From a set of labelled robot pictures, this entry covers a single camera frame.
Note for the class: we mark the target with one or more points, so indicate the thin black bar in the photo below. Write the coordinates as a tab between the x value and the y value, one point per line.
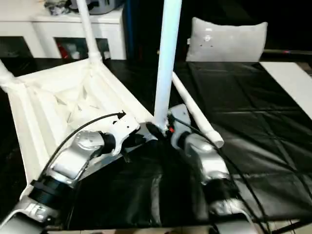
287	51

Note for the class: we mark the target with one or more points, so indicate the white low table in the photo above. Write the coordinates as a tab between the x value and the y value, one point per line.
290	78

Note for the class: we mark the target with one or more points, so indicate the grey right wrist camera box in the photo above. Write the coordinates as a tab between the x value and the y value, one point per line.
181	114

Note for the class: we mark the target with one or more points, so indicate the white cup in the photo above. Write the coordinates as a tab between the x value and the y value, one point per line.
106	54
76	54

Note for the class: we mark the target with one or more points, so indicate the black metal table frame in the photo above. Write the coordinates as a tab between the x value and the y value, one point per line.
287	225

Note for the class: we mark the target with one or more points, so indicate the white plastic table top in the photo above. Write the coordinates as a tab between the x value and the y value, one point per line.
48	97

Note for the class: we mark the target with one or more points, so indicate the white plastic table leg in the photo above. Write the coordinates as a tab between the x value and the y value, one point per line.
5	75
195	107
89	31
168	61

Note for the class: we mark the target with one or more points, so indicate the black sofa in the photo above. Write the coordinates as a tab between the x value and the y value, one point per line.
219	9

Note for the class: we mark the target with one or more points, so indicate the white cabinet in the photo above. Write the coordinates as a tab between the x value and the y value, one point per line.
36	29

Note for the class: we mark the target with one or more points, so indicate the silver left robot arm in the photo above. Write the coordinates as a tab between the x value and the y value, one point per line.
73	156

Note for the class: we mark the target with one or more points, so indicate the grey bag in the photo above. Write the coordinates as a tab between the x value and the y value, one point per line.
104	6

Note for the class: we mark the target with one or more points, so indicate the grey cushion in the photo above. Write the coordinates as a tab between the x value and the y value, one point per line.
226	41

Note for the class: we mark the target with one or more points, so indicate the black table mat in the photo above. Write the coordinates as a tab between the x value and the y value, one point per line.
243	122

